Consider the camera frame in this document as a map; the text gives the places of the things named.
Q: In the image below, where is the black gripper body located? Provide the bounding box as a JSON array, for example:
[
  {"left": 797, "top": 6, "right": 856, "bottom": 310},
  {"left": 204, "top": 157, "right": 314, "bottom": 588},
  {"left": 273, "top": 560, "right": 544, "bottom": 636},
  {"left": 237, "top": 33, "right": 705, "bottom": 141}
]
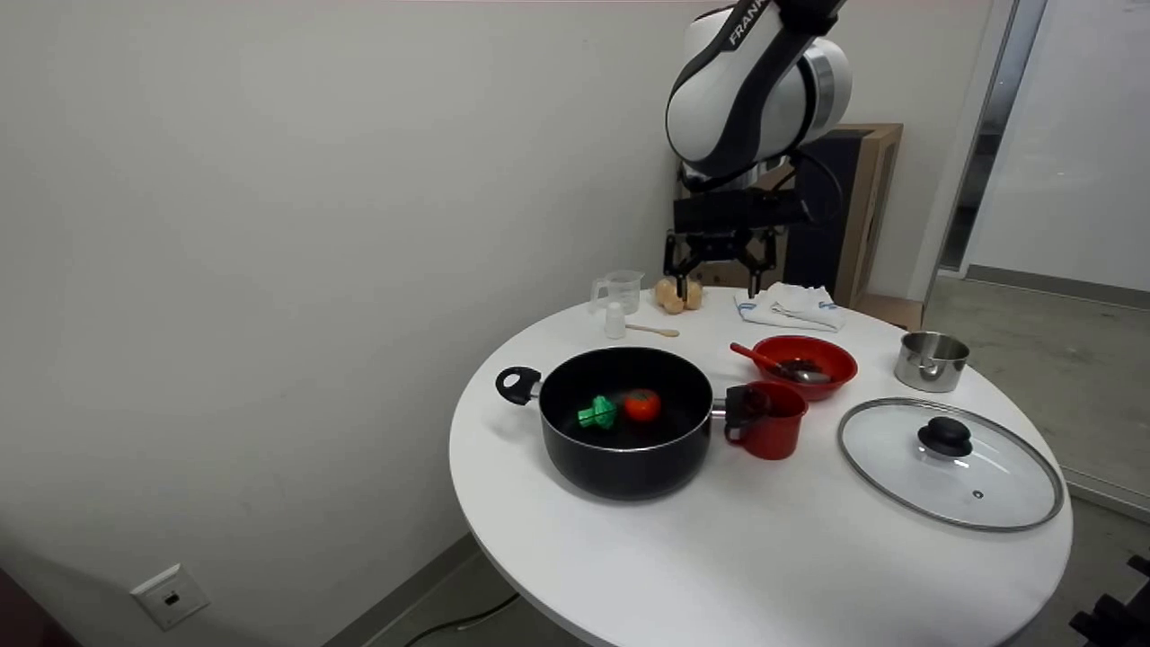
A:
[{"left": 664, "top": 184, "right": 809, "bottom": 246}]

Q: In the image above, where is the green toy vegetable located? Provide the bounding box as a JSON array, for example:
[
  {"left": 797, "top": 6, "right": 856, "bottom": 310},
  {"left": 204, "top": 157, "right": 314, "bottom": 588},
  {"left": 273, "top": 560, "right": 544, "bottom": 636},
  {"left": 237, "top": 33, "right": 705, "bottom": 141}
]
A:
[{"left": 574, "top": 391, "right": 621, "bottom": 432}]

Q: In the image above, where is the black cooking pot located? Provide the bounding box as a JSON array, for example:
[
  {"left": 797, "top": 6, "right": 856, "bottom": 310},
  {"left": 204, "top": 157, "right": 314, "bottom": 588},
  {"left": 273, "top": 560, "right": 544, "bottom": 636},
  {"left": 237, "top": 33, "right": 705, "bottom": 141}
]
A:
[{"left": 494, "top": 345, "right": 735, "bottom": 504}]

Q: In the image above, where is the glass lid with black knob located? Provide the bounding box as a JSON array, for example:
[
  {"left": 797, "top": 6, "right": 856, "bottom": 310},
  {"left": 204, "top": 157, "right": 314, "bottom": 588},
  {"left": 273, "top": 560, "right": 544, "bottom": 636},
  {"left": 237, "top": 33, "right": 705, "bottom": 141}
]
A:
[{"left": 836, "top": 394, "right": 1068, "bottom": 534}]

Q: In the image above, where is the small stainless steel pot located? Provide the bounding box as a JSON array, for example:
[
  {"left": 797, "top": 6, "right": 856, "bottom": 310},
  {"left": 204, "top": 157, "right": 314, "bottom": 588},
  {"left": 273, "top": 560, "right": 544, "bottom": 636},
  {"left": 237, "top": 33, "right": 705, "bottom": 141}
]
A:
[{"left": 892, "top": 325, "right": 974, "bottom": 394}]

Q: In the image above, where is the white cloth with blue print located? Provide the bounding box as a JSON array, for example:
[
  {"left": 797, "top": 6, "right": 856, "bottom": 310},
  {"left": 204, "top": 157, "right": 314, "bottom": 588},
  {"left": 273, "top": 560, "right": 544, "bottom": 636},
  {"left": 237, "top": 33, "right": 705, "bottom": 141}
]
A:
[{"left": 735, "top": 281, "right": 844, "bottom": 336}]

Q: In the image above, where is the clear measuring cup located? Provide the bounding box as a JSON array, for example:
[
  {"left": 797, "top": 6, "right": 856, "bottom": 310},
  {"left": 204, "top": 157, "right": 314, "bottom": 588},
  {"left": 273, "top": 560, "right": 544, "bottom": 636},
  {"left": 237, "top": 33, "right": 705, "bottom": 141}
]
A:
[{"left": 589, "top": 269, "right": 649, "bottom": 316}]

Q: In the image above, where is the small wooden stick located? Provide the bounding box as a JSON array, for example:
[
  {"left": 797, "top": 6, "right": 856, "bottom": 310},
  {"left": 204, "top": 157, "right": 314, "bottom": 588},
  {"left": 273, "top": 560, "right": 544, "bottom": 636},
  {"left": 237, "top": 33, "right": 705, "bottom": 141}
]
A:
[{"left": 621, "top": 316, "right": 683, "bottom": 341}]

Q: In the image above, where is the red spoon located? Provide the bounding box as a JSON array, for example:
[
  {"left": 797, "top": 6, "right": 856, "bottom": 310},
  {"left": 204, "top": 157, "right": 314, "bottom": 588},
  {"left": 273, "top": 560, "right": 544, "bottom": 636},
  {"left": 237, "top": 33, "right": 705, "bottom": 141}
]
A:
[{"left": 728, "top": 336, "right": 832, "bottom": 384}]

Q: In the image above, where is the red bowl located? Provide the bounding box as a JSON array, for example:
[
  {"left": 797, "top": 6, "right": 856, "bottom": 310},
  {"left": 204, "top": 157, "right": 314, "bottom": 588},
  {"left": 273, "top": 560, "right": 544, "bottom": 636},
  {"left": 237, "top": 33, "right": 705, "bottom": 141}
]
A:
[{"left": 753, "top": 335, "right": 862, "bottom": 405}]

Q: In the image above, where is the large cardboard box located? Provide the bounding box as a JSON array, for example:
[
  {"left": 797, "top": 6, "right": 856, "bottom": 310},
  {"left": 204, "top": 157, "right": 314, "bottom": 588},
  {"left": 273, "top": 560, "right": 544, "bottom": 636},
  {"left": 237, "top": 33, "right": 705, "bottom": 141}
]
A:
[{"left": 663, "top": 121, "right": 906, "bottom": 303}]

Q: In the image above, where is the red mug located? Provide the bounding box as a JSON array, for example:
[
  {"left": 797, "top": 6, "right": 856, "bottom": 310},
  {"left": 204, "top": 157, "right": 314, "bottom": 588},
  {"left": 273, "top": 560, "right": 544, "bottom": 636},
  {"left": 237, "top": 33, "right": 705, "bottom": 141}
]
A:
[{"left": 724, "top": 378, "right": 813, "bottom": 463}]

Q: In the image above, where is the black stand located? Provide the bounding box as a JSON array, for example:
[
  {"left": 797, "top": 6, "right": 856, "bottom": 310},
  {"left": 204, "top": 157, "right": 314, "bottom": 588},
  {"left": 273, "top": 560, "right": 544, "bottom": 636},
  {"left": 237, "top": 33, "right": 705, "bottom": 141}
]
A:
[{"left": 1068, "top": 550, "right": 1150, "bottom": 647}]

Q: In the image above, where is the aluminium door frame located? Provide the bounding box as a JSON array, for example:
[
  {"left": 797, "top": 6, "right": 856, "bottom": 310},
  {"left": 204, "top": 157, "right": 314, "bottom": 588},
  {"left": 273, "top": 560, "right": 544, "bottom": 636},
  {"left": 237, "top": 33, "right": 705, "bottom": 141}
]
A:
[{"left": 919, "top": 0, "right": 1054, "bottom": 325}]

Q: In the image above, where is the black floor cable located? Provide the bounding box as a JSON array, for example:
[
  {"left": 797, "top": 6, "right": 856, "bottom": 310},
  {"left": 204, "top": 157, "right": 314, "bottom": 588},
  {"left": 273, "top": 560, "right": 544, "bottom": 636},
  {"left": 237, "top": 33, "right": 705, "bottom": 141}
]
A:
[{"left": 401, "top": 588, "right": 523, "bottom": 647}]

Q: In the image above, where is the white wall outlet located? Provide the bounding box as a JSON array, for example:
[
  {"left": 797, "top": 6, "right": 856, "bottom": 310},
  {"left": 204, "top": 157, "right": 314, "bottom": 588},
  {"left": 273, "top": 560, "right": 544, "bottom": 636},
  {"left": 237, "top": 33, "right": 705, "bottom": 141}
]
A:
[{"left": 125, "top": 558, "right": 211, "bottom": 631}]

